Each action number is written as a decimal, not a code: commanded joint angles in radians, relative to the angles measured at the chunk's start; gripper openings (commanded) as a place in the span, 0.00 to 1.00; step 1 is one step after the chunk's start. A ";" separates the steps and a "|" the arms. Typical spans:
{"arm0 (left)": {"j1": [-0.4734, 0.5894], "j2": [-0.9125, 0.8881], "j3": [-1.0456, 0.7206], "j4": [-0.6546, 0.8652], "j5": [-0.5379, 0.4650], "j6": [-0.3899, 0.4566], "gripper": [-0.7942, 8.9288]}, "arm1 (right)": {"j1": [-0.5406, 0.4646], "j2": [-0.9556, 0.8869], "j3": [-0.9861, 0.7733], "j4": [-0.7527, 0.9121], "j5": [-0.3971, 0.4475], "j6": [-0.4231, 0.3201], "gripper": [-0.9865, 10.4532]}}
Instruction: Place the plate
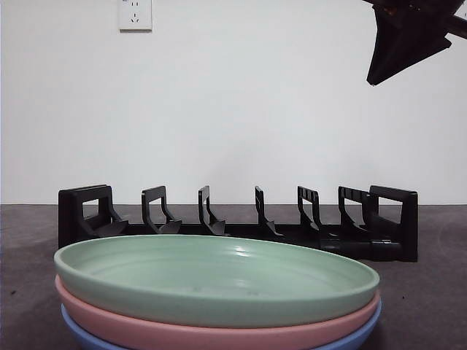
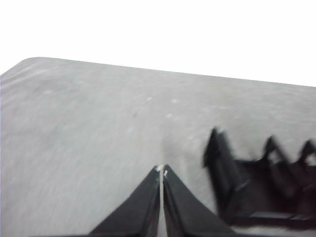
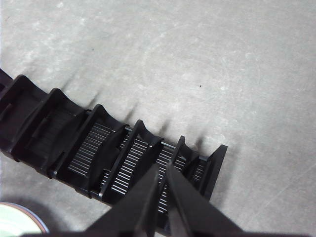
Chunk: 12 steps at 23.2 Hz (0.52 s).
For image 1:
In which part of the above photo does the white wall socket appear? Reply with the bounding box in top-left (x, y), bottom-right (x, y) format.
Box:
top-left (118, 0), bottom-right (153, 33)

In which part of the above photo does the pink plate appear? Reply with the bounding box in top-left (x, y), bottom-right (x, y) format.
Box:
top-left (54, 275), bottom-right (382, 346)

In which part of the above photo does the blue plate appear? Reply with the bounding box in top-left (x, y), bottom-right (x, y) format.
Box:
top-left (60, 298), bottom-right (384, 350)

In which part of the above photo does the black plate rack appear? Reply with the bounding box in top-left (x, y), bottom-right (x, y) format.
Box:
top-left (58, 184), bottom-right (419, 263)

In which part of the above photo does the green plate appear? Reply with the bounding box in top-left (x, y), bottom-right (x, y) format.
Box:
top-left (53, 234), bottom-right (381, 329)

